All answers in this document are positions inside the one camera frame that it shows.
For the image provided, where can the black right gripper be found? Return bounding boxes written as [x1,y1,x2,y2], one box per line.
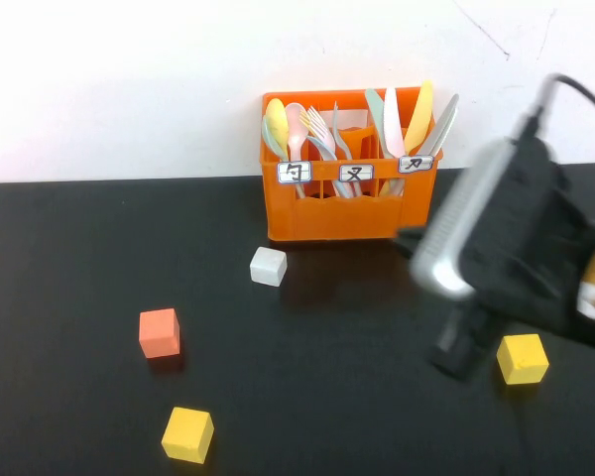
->
[394,142,595,382]

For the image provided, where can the yellow foam cube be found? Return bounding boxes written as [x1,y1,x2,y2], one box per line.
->
[495,333,550,386]
[161,407,215,466]

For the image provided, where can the grey plastic knife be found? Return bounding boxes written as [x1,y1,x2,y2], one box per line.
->
[416,92,461,158]

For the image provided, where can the light green plastic spoon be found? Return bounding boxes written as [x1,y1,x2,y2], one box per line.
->
[261,114,306,199]

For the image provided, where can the orange plastic cutlery crate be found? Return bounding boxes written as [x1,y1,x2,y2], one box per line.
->
[260,86,445,245]

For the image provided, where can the paper label knife character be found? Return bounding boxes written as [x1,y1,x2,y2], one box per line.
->
[397,155,435,175]

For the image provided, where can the paper label fork character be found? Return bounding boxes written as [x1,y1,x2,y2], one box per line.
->
[337,164,375,183]

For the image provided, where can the white plastic knife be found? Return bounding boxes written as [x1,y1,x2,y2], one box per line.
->
[391,109,460,195]

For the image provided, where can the pale pink plastic knife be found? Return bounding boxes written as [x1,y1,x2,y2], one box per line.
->
[379,86,406,156]

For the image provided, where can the white foam cube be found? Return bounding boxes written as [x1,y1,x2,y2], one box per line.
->
[249,246,289,288]

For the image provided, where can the yellow plastic knife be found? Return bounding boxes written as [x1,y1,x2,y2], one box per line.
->
[379,80,434,197]

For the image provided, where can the grey plastic fork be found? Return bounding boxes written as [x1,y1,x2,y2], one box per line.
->
[329,100,363,198]

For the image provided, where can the light blue plastic fork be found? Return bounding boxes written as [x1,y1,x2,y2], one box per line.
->
[304,137,351,199]

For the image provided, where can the paper label spoon character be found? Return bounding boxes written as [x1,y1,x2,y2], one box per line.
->
[276,161,312,185]

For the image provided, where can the white plastic fork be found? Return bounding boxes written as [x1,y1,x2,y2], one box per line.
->
[306,106,339,161]

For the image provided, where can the light green plastic knife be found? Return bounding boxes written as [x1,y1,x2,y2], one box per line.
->
[364,87,393,160]

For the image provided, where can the yellow plastic fork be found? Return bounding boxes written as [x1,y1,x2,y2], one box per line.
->
[299,109,324,146]

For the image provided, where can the pink plastic spoon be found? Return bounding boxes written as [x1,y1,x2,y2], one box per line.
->
[284,102,310,199]

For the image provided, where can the yellow plastic spoon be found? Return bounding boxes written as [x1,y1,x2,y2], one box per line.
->
[266,97,292,150]

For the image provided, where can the orange foam cube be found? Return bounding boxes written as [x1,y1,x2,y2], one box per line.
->
[138,307,181,360]

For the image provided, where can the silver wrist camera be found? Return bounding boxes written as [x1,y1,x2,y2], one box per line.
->
[409,138,516,302]

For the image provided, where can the black camera cable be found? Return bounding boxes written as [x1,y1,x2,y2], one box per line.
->
[523,72,595,146]

